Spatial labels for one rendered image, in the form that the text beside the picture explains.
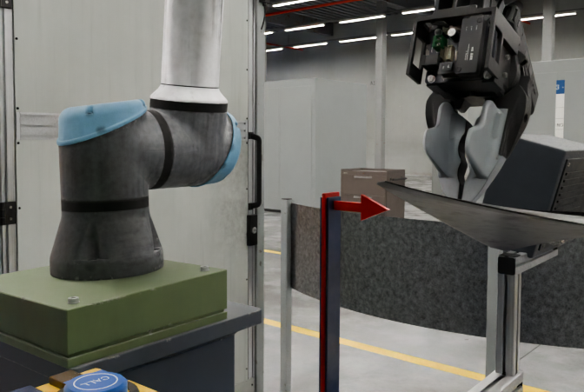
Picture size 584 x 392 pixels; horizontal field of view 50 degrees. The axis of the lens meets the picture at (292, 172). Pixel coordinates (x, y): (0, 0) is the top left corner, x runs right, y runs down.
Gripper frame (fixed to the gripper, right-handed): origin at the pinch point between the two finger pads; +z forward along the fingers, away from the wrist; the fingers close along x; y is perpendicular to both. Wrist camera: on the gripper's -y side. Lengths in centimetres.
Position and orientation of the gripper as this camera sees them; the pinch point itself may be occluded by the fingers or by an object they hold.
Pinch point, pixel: (465, 197)
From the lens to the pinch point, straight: 55.4
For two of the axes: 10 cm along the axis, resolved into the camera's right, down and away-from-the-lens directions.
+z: -1.9, 9.6, -1.9
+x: 7.8, 0.3, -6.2
